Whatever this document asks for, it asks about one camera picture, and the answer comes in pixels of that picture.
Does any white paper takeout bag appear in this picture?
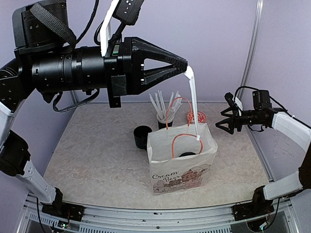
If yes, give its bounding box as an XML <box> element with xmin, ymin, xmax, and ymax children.
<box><xmin>147</xmin><ymin>123</ymin><xmax>218</xmax><ymax>196</ymax></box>

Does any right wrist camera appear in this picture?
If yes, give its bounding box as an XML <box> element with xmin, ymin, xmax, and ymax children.
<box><xmin>225</xmin><ymin>92</ymin><xmax>243</xmax><ymax>117</ymax></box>

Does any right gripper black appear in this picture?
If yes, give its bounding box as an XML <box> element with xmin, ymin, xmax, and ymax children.
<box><xmin>216</xmin><ymin>106</ymin><xmax>264</xmax><ymax>134</ymax></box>

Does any white wrapped straws bundle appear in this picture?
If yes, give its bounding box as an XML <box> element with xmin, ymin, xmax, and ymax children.
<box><xmin>149</xmin><ymin>90</ymin><xmax>182</xmax><ymax>122</ymax></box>

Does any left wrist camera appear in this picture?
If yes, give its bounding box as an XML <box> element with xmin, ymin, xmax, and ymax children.
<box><xmin>99</xmin><ymin>0</ymin><xmax>144</xmax><ymax>57</ymax></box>

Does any black cup with straws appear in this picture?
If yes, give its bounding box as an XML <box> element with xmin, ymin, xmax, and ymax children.
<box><xmin>156</xmin><ymin>114</ymin><xmax>174</xmax><ymax>130</ymax></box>

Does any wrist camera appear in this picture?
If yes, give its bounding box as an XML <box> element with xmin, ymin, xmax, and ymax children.
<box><xmin>99</xmin><ymin>0</ymin><xmax>144</xmax><ymax>57</ymax></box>
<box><xmin>225</xmin><ymin>92</ymin><xmax>243</xmax><ymax>117</ymax></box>

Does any right aluminium frame post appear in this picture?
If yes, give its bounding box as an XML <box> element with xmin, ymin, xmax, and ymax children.
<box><xmin>241</xmin><ymin>0</ymin><xmax>264</xmax><ymax>86</ymax></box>

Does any red patterned white bowl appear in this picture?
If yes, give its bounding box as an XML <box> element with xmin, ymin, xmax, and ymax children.
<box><xmin>187</xmin><ymin>111</ymin><xmax>207</xmax><ymax>124</ymax></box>

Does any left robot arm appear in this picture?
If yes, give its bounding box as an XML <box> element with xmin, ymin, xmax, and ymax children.
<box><xmin>0</xmin><ymin>0</ymin><xmax>188</xmax><ymax>216</ymax></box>

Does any single white straw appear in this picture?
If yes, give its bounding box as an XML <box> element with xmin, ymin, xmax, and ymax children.
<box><xmin>184</xmin><ymin>65</ymin><xmax>201</xmax><ymax>141</ymax></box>

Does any black coffee lid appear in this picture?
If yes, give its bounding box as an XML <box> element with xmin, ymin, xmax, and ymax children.
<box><xmin>179</xmin><ymin>152</ymin><xmax>196</xmax><ymax>158</ymax></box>

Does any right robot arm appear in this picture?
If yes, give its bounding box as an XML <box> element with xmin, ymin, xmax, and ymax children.
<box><xmin>215</xmin><ymin>87</ymin><xmax>311</xmax><ymax>216</ymax></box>

